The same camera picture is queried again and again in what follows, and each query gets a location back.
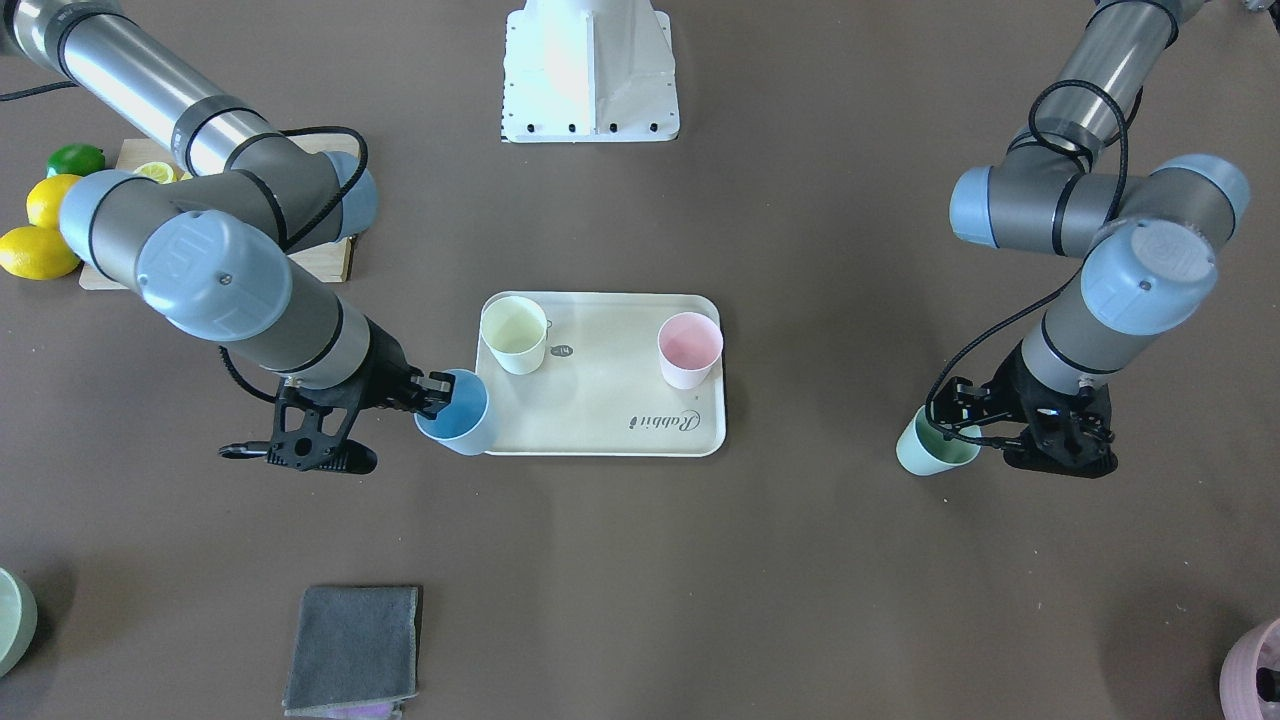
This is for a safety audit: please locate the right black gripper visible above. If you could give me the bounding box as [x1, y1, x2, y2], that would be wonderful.
[219, 322, 456, 474]

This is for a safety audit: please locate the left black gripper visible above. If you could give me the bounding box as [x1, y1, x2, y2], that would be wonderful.
[925, 348, 1117, 478]

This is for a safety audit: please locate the green cup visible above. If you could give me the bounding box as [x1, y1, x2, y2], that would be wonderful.
[895, 406, 980, 477]

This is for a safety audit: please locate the blue cup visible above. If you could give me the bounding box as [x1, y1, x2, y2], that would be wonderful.
[413, 368, 500, 456]

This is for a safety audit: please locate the cream cup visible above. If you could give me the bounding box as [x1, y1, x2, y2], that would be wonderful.
[479, 295, 548, 375]

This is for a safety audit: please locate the pink cup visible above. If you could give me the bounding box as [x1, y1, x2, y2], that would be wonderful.
[657, 313, 724, 389]

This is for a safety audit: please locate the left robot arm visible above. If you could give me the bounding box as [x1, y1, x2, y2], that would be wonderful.
[896, 1, 1251, 478]

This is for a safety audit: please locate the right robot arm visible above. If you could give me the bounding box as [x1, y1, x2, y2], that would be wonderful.
[3, 1, 456, 474]

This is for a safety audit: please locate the cream rabbit tray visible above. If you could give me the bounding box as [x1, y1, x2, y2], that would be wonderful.
[474, 290, 728, 457]

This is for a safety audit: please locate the wooden cutting board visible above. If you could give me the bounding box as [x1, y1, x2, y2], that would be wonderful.
[79, 133, 358, 291]

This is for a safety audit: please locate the grey folded cloth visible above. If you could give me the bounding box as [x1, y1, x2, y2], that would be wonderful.
[282, 585, 420, 719]

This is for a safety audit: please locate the pink bowl with ice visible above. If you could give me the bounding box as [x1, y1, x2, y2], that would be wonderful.
[1219, 619, 1279, 719]

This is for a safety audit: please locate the yellow lemon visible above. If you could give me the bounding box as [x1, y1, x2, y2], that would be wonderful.
[26, 174, 84, 231]
[1, 225, 81, 281]

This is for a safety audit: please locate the green lime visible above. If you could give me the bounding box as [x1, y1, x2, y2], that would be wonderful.
[45, 143, 108, 178]

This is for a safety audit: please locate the green bowl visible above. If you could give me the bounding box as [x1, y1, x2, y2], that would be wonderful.
[0, 568, 38, 676]

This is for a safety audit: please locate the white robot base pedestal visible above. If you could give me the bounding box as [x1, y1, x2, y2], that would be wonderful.
[500, 1, 681, 143]

